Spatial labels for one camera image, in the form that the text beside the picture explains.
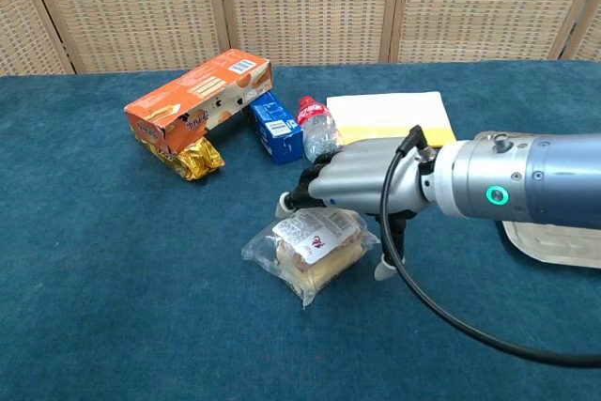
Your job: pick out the dark blue felt table mat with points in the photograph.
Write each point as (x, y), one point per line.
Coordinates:
(141, 302)

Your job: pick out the small blue carton box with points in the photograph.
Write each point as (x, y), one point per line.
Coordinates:
(277, 133)

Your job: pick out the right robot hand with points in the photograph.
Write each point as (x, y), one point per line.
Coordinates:
(352, 175)

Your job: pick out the cola bottle with red label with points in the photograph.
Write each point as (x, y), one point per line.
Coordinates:
(319, 128)

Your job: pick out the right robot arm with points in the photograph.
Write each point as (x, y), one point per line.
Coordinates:
(540, 180)

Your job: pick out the woven bamboo folding screen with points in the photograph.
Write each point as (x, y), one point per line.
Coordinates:
(300, 2)

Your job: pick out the gold foil snack packet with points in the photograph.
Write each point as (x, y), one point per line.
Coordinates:
(197, 161)

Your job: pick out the clear bag of snacks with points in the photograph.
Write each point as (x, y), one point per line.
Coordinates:
(314, 260)

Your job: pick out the orange cardboard snack box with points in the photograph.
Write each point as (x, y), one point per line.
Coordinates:
(197, 91)

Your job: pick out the clear plastic tray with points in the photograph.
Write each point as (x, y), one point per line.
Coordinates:
(554, 243)

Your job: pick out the white and yellow flat box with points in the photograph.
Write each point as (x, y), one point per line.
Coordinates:
(389, 112)

